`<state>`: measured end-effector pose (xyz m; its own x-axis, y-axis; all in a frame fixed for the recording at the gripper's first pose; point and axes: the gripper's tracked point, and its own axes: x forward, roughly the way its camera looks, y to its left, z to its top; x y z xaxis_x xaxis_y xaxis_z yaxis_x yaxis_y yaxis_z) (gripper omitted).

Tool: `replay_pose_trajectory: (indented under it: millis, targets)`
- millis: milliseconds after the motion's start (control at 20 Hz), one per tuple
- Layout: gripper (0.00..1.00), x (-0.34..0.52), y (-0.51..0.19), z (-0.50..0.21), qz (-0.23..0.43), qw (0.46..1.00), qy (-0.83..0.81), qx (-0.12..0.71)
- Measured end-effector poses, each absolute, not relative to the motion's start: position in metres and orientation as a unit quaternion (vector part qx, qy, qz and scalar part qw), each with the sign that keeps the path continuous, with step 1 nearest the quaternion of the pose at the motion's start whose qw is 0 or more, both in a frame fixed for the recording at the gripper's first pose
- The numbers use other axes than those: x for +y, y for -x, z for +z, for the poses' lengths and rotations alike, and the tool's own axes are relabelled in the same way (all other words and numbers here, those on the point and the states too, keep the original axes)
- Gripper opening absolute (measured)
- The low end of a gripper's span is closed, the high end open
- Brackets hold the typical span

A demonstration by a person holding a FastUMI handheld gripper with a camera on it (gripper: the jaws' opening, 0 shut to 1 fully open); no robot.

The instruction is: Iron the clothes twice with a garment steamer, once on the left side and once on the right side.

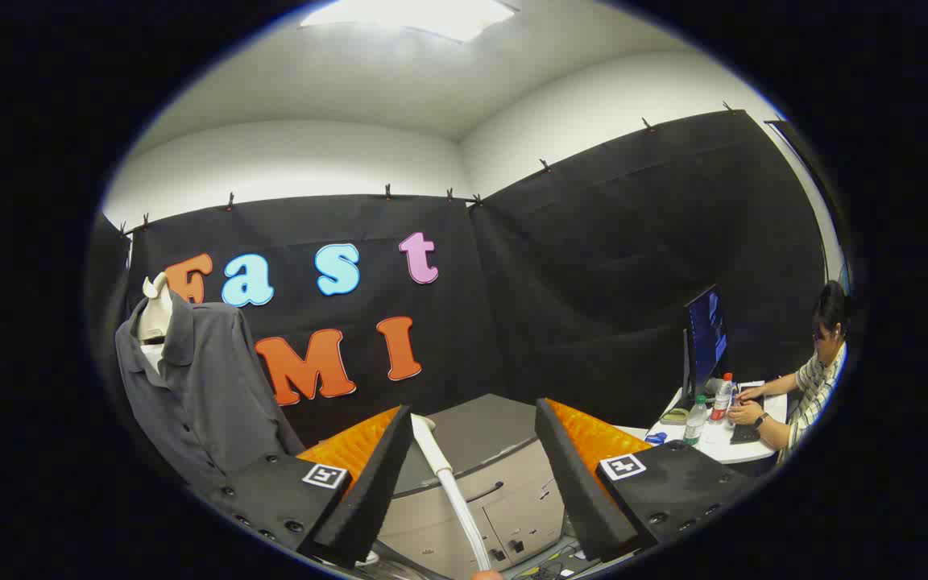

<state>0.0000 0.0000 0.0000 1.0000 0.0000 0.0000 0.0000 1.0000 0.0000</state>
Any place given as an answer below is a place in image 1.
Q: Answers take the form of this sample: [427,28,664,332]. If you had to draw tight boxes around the white garment steamer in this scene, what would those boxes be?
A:
[410,414,494,573]

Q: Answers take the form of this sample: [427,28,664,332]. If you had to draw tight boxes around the cream mannequin torso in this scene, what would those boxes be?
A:
[138,272,176,373]

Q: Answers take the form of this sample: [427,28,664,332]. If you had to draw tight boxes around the white desk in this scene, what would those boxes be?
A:
[617,381,789,466]

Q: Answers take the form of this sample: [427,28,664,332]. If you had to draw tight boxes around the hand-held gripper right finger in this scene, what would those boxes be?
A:
[534,397,757,563]

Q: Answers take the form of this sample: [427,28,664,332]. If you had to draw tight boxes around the ceiling light panel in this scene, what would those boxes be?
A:
[299,0,521,44]

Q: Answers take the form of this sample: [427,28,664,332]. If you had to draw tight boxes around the row of black clips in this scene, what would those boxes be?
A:
[118,101,739,238]

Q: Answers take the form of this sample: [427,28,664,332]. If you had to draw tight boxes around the black cable bundle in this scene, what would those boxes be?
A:
[512,544,594,580]

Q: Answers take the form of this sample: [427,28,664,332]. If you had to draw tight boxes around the grey button shirt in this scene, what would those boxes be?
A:
[115,294,308,494]

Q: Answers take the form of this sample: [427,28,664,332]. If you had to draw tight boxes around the grey cabinet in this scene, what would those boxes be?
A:
[303,393,652,580]

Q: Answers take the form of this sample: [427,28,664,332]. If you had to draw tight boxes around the black computer monitor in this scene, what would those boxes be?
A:
[681,284,729,404]

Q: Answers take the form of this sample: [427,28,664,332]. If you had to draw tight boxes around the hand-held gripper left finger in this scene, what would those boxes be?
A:
[205,405,415,570]

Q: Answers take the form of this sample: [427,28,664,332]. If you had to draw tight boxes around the red cap drink bottle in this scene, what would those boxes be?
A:
[711,372,735,422]

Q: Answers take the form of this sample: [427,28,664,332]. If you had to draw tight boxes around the green cap water bottle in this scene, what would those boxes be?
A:
[683,395,708,447]

